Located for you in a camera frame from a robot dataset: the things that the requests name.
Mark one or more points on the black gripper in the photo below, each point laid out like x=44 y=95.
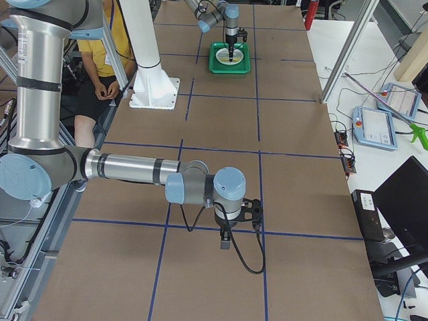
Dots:
x=225 y=224
x=231 y=39

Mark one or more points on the yellow plastic spoon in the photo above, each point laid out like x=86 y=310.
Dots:
x=229 y=62

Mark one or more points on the white round plate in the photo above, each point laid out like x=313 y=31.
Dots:
x=223 y=53

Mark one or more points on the green plastic tray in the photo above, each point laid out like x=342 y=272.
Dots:
x=242 y=68

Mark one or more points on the red cylinder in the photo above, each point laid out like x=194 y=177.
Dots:
x=310 y=14

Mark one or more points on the black orange usb hub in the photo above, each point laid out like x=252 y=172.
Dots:
x=348 y=163
x=341 y=138

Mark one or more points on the black desktop box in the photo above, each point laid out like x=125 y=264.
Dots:
x=368 y=217

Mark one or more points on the person in yellow shirt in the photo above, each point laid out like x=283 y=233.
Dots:
x=102 y=87

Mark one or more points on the near blue teach pendant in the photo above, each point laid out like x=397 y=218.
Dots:
x=373 y=127

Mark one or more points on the blue teach pendant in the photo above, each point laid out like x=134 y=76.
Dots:
x=403 y=100
x=373 y=127

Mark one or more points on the black monitor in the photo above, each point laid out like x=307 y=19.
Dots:
x=402 y=201

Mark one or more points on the far blue teach pendant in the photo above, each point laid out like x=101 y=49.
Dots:
x=403 y=100

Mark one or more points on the silver reacher grabber tool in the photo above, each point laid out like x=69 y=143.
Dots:
x=418 y=132

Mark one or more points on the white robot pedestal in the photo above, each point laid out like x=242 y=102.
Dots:
x=153 y=88

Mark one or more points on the aluminium frame post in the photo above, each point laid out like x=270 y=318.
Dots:
x=356 y=31

